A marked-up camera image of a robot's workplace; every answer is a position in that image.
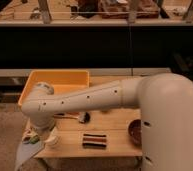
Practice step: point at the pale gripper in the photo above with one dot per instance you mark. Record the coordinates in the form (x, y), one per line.
(43, 134)

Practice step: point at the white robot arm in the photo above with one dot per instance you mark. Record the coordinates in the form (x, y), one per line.
(164, 100)

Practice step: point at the white paper cup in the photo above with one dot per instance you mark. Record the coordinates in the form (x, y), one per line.
(53, 138)

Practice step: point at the grey cloth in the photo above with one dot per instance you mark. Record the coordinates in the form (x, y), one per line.
(25, 152)

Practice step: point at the striped brown cloth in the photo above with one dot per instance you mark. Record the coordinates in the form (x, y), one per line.
(94, 140)

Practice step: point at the yellow plastic bin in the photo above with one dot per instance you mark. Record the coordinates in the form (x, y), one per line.
(62, 81)

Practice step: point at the wooden table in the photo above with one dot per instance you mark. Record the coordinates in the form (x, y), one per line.
(42, 104)

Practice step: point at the dark red bowl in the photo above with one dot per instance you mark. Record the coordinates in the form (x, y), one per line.
(134, 131)

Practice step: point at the brush with wooden handle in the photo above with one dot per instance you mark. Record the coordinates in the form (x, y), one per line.
(82, 117)

